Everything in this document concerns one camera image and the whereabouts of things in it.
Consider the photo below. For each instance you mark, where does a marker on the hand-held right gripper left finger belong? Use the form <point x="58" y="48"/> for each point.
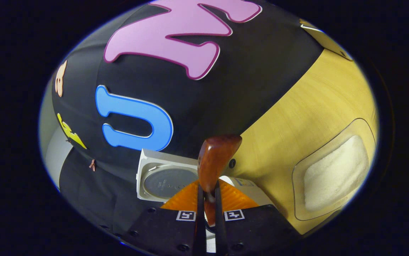
<point x="200" y="227"/>

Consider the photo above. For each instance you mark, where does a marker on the white rice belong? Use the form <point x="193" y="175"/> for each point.
<point x="335" y="174"/>

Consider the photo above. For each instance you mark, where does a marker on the brown wooden spoon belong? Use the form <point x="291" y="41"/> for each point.
<point x="216" y="156"/>

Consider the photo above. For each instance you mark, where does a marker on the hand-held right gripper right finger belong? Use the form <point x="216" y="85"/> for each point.
<point x="220" y="227"/>

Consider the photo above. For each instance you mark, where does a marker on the white toaster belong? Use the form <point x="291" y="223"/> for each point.
<point x="327" y="41"/>

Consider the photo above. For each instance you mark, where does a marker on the white rice cooker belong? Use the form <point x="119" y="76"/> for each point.
<point x="168" y="181"/>

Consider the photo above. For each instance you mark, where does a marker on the clear plastic rice box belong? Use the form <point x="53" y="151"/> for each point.
<point x="332" y="142"/>

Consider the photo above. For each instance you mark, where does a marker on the black backdrop cloth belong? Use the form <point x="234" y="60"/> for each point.
<point x="254" y="89"/>

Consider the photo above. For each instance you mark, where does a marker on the red cloth clip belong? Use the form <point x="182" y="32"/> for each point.
<point x="92" y="165"/>

